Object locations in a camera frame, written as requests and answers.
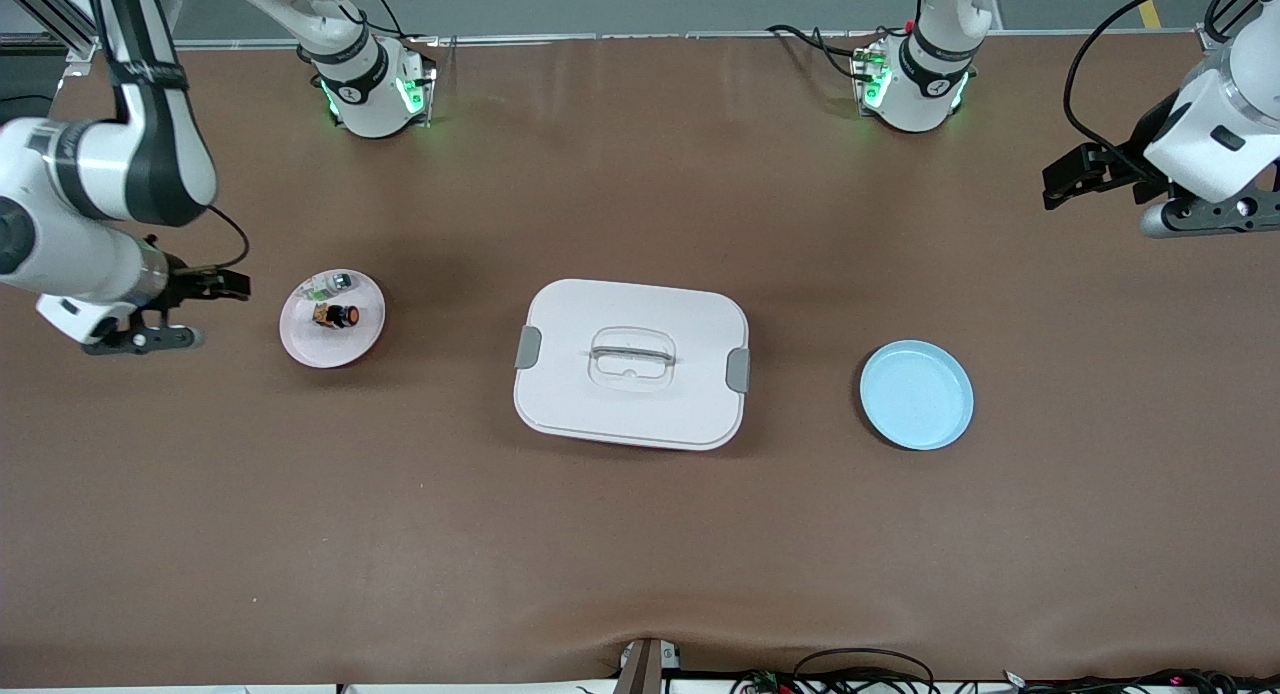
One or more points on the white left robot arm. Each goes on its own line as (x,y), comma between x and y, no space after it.
(925,84)

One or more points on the orange push-button switch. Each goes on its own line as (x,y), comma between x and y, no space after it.
(340,316)

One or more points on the light blue round plate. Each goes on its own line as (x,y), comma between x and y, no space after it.
(916,394)

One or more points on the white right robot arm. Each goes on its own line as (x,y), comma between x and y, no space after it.
(100,174)

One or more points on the metal table edge bracket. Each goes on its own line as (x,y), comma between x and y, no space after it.
(645,666)

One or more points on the pale pink round plate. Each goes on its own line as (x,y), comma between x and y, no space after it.
(335,349)

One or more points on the green push-button switch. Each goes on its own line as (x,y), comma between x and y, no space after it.
(330,286)

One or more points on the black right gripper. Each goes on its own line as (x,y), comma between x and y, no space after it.
(184,283)

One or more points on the white lidded storage box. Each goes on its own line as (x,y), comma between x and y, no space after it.
(630,364)

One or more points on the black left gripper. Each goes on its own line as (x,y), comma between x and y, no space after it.
(1122,163)

